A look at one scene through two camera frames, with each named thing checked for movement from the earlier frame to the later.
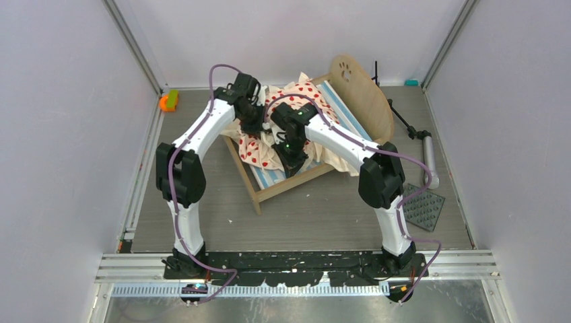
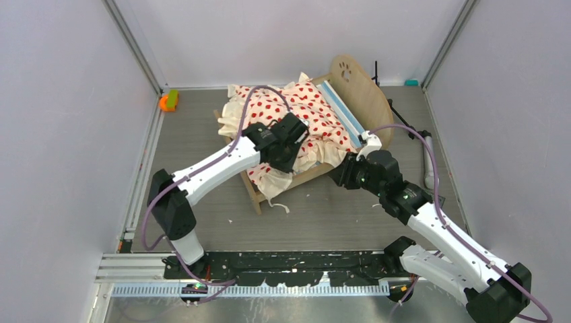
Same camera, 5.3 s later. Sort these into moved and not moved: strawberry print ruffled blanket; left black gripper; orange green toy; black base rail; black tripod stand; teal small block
Moved: left black gripper; strawberry print ruffled blanket
Not moved: teal small block; black base rail; orange green toy; black tripod stand
